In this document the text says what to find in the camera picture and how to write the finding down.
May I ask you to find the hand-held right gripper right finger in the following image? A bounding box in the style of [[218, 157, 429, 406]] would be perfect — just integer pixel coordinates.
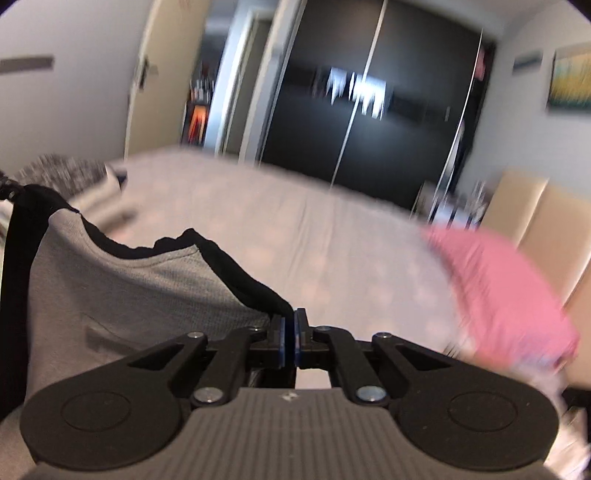
[[295, 308, 455, 408]]

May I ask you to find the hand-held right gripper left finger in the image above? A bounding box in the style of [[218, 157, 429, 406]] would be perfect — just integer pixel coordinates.
[[127, 308, 295, 409]]

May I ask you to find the black and grey shirt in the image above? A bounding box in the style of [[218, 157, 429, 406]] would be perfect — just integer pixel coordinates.
[[0, 185, 305, 480]]

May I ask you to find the stack of folded clothes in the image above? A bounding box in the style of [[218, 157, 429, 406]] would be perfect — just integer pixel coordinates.
[[67, 175, 137, 227]]

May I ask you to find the polka dot bed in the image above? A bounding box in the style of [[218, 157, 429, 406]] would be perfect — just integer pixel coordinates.
[[60, 147, 573, 393]]

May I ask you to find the white nightstand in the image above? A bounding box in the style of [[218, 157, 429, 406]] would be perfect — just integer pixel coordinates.
[[416, 180, 490, 229]]

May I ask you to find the pink pillow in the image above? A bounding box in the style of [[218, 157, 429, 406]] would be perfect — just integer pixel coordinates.
[[422, 225, 580, 370]]

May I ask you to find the black sliding wardrobe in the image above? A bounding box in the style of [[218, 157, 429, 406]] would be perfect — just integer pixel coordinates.
[[259, 0, 497, 210]]

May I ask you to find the cream padded headboard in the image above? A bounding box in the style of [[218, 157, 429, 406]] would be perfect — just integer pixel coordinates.
[[480, 170, 591, 384]]

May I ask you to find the dark floral folded garment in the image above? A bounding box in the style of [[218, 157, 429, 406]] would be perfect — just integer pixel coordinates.
[[11, 154, 109, 195]]

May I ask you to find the cream room door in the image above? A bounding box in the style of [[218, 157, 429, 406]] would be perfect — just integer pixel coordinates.
[[124, 0, 211, 160]]

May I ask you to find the framed landscape painting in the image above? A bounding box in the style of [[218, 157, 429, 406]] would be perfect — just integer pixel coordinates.
[[547, 44, 591, 112]]

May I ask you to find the dark wall-mounted bar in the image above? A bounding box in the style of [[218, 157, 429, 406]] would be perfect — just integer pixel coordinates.
[[512, 52, 542, 72]]

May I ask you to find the grey wall-mounted bar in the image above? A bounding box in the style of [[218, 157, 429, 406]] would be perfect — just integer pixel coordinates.
[[0, 56, 55, 73]]

